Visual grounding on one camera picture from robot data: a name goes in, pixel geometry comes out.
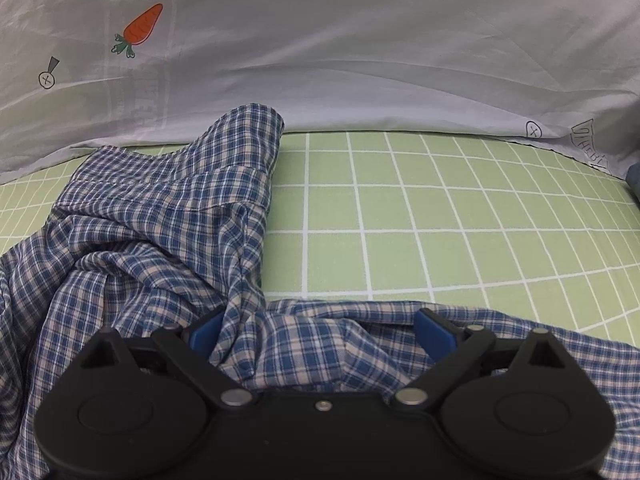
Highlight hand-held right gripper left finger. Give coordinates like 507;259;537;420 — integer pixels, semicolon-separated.
80;310;258;408

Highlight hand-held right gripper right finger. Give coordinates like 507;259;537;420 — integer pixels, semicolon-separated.
390;308;571;408

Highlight blue plaid shirt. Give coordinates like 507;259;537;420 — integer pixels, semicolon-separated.
0;103;640;480

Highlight blue denim jeans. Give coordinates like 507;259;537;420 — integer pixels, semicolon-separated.
625;160;640;203

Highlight grey carrot print sheet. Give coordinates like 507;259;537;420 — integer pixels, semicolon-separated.
0;0;640;183

